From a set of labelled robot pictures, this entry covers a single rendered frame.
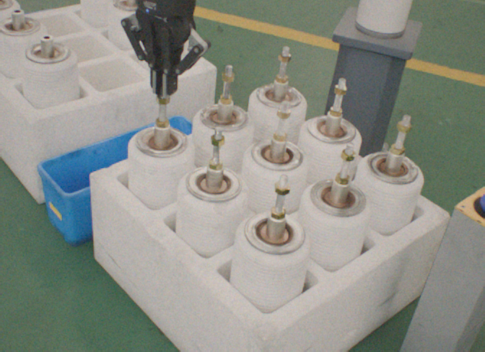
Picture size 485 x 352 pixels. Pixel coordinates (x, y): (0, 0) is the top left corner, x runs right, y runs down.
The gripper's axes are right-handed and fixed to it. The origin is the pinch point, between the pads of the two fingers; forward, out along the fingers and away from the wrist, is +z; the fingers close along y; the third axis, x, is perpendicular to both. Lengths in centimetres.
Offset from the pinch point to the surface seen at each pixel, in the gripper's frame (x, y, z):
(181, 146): 0.6, 2.9, 9.6
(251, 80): 65, -20, 35
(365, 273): 0.5, 33.0, 17.2
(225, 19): 91, -43, 35
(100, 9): 36, -42, 14
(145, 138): -1.2, -2.2, 9.6
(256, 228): -8.1, 20.2, 9.6
